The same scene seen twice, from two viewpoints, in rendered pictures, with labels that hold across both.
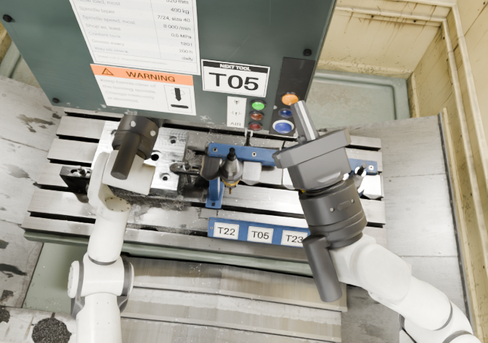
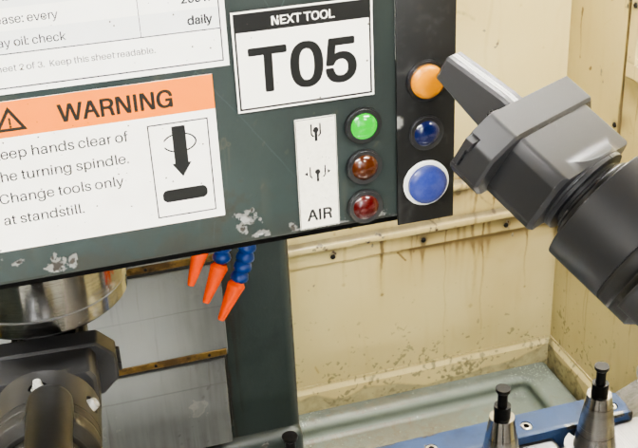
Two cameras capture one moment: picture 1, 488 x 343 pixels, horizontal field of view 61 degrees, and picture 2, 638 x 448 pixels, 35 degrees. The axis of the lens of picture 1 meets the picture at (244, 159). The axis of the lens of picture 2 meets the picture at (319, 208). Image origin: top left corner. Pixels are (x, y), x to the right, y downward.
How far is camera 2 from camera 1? 0.42 m
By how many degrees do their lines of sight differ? 37
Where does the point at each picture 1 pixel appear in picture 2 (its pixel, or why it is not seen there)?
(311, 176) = (560, 156)
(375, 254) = not seen: outside the picture
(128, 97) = (57, 200)
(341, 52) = (390, 345)
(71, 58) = not seen: outside the picture
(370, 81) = (477, 388)
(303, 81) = (443, 19)
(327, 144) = (554, 100)
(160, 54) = (140, 24)
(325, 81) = (382, 422)
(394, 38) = (483, 276)
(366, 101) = not seen: hidden behind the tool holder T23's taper
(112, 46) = (28, 29)
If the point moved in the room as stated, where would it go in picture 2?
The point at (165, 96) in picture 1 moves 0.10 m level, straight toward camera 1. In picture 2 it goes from (152, 166) to (228, 215)
